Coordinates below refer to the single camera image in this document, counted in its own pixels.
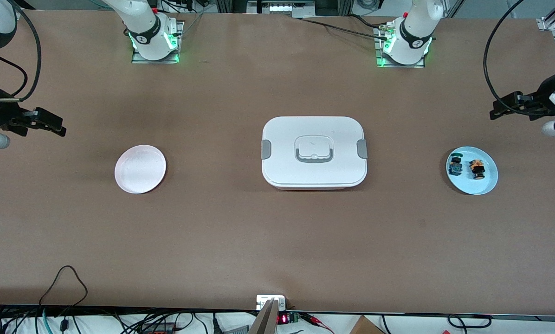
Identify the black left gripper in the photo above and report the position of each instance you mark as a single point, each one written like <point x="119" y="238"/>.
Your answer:
<point x="543" y="99"/>

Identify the orange push-button switch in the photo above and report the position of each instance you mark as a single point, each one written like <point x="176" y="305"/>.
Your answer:
<point x="477" y="168"/>

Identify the light blue round plate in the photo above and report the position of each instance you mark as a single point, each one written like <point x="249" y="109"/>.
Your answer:
<point x="486" y="178"/>

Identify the pink round plate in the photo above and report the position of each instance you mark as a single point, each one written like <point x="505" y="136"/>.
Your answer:
<point x="140" y="169"/>

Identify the silver equipment box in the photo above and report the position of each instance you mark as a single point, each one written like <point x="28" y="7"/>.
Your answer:
<point x="282" y="8"/>

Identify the cardboard box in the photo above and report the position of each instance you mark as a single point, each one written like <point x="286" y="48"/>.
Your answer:
<point x="365" y="327"/>

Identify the red clip leads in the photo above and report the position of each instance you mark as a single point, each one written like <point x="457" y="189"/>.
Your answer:
<point x="312" y="318"/>

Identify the green circuit board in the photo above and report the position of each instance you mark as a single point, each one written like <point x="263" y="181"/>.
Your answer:
<point x="293" y="317"/>

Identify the red digit display module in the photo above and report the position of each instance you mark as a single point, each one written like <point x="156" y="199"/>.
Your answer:
<point x="282" y="319"/>

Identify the green push-button switch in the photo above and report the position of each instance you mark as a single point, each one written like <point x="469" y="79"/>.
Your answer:
<point x="455" y="165"/>

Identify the white mount bracket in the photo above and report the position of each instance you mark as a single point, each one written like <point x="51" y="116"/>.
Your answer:
<point x="262" y="301"/>

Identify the grey mount beam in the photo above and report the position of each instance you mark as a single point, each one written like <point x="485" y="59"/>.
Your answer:
<point x="264" y="322"/>

